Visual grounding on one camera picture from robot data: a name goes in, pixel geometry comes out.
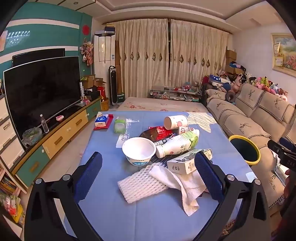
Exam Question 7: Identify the white paper cup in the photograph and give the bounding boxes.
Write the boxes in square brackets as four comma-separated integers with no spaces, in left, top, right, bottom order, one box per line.
[164,115,189,130]

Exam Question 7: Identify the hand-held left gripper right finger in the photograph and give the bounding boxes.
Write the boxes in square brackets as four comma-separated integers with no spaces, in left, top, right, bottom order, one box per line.
[195,152,271,241]

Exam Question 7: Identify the large curved television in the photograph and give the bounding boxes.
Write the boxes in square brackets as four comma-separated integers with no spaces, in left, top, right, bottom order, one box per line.
[3,56,81,152]

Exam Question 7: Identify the white plastic bowl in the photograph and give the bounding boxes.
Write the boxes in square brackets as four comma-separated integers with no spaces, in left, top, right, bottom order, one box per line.
[122,137,156,166]

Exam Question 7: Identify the floral bed sheet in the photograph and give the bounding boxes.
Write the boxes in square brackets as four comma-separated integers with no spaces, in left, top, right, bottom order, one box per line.
[117,97,210,114]

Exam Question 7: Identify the open cardboard box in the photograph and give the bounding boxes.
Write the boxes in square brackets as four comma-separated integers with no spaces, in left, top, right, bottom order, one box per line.
[81,75,107,90]

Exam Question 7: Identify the grey neck pillow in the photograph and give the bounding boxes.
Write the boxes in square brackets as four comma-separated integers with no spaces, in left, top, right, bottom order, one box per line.
[225,89,236,102]

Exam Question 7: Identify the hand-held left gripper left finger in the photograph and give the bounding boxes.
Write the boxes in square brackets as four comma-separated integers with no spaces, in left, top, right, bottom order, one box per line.
[24,152,104,241]

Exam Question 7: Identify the row of books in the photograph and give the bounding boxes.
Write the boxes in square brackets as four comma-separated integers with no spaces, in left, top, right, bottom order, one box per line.
[0,174,19,197]

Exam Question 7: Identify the large white green-label bottle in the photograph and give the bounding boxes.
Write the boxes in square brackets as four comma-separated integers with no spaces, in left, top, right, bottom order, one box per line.
[155,133,200,159]

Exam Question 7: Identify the dark yellow-rimmed trash bin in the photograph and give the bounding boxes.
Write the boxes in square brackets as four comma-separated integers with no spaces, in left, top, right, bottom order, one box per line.
[228,135,261,165]

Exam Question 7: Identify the green yellow television cabinet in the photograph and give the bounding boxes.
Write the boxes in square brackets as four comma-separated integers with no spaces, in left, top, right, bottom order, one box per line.
[10,96,102,188]

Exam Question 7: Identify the hanging flower decoration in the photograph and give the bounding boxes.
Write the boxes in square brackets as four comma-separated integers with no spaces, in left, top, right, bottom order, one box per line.
[79,39,94,66]

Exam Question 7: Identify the beige curtain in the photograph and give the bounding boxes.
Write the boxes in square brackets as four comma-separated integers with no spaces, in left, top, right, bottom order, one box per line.
[170,20,229,87]
[115,19,169,99]

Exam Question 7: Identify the black and red bags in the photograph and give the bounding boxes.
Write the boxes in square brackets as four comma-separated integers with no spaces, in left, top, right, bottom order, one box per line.
[84,86,107,101]

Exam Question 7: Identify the white plastic bag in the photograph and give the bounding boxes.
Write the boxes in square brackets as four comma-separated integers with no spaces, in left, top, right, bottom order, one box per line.
[275,154,287,184]

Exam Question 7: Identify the framed flower painting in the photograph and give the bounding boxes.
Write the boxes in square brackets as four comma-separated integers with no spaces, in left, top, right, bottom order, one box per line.
[270,33,296,77]

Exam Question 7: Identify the pile of colourful packets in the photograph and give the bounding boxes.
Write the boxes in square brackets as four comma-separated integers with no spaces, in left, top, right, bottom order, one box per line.
[0,193,25,224]

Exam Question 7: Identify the clear green plastic container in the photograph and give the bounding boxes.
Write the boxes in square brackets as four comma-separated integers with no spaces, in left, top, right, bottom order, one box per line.
[114,116,127,134]

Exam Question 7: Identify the white paper towel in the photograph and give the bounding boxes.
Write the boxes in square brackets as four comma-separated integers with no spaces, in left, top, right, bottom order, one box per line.
[148,166,207,216]

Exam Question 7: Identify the blue tissue pack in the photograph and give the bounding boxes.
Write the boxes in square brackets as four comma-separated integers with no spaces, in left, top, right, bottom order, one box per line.
[95,115,110,127]

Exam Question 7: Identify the pile of plush toys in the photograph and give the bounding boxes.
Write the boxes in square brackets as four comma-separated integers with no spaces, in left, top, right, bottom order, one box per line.
[201,71,289,102]

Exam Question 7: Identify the beige sofa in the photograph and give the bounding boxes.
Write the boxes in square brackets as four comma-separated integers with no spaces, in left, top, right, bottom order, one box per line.
[205,83,296,216]

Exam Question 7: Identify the blue printed tablecloth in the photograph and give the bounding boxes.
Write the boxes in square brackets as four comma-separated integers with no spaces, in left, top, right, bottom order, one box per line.
[61,111,257,241]

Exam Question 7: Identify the white drawer cabinet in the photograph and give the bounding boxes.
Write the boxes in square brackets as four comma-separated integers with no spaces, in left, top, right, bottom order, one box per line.
[0,93,26,171]

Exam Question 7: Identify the clear water bottle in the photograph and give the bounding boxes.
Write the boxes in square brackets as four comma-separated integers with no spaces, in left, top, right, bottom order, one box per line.
[39,114,49,133]

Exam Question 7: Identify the white green drink carton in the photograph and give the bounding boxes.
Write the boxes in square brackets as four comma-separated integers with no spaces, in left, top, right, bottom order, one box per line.
[167,149,212,175]

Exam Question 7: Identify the white foam net sleeve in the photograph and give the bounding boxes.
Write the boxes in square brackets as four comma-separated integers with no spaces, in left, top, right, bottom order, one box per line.
[117,162,170,204]

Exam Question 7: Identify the red snack bag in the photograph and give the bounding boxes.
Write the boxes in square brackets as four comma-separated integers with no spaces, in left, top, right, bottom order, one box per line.
[148,126,174,142]

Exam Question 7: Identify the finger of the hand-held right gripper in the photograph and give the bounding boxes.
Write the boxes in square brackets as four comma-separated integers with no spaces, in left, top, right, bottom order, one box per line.
[279,137,296,151]
[268,140,293,157]

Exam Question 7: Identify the small white drink bottle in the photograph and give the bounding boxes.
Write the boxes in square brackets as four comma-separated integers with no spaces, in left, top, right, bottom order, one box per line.
[178,126,196,135]

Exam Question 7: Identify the white standing air conditioner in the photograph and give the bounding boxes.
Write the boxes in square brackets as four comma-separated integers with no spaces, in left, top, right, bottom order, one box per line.
[94,32,115,105]

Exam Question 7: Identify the red tissue box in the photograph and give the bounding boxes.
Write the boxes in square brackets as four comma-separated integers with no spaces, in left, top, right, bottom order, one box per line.
[93,114,114,131]

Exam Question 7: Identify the stack of cardboard boxes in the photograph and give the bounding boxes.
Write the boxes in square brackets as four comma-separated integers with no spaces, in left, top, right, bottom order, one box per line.
[225,47,237,75]

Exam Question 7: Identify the cluttered glass coffee table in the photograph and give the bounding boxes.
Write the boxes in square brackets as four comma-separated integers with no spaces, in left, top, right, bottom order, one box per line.
[149,85,204,102]

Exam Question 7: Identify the black flat television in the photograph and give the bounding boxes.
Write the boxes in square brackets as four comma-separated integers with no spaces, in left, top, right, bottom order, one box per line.
[12,48,66,68]

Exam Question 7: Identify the black tower fan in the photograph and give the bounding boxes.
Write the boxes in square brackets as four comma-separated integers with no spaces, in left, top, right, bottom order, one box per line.
[109,66,120,109]

